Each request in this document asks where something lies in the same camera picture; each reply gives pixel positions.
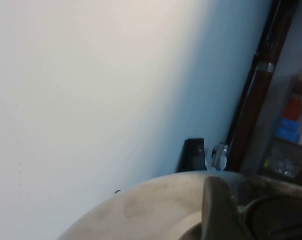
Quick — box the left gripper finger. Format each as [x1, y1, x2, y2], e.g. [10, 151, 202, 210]
[202, 175, 255, 240]

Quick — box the black bracket block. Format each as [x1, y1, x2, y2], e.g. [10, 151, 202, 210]
[177, 137, 207, 173]

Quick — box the stainless steel lid black knob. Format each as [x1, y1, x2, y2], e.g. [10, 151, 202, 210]
[57, 169, 302, 240]

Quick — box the orange container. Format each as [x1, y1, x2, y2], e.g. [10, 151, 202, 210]
[283, 97, 302, 122]

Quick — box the dark brown door frame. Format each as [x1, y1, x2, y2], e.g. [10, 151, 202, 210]
[225, 0, 299, 173]

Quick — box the wooden storage shelf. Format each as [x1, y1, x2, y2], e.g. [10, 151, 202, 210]
[255, 72, 302, 179]

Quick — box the clear glassware cluster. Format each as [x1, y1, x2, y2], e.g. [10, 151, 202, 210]
[264, 152, 301, 178]

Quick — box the blue box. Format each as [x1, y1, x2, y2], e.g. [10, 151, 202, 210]
[279, 117, 300, 131]
[275, 126, 299, 141]

